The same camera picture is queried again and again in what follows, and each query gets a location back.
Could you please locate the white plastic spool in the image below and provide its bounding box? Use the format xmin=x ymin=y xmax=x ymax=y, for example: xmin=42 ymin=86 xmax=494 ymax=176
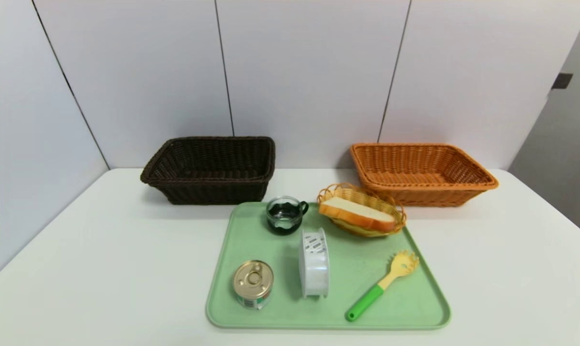
xmin=299 ymin=227 xmax=330 ymax=299

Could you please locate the small yellow wicker basket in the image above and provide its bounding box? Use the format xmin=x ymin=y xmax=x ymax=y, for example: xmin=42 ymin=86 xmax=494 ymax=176
xmin=317 ymin=183 xmax=407 ymax=238

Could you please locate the orange wicker basket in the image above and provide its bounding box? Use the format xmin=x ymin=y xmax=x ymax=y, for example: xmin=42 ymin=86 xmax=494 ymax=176
xmin=350 ymin=142 xmax=500 ymax=208

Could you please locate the dark brown wicker basket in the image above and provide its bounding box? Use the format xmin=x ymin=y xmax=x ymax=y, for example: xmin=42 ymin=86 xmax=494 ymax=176
xmin=140 ymin=136 xmax=276 ymax=206

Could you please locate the glass cup with black handle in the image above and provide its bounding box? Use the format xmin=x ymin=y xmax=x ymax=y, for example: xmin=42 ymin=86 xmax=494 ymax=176
xmin=265 ymin=196 xmax=310 ymax=236

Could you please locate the light green plastic tray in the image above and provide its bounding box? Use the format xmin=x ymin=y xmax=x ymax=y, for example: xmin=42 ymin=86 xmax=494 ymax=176
xmin=205 ymin=201 xmax=452 ymax=330

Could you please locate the pasta spoon with green handle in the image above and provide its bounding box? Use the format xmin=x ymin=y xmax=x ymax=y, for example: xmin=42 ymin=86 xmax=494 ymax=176
xmin=345 ymin=250 xmax=420 ymax=322

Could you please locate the tin can with gold lid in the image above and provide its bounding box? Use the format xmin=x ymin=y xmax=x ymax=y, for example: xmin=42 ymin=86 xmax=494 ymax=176
xmin=232 ymin=260 xmax=275 ymax=310

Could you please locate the slice of white bread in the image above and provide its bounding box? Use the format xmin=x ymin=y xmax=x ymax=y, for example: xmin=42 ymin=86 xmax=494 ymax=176
xmin=319 ymin=196 xmax=397 ymax=233

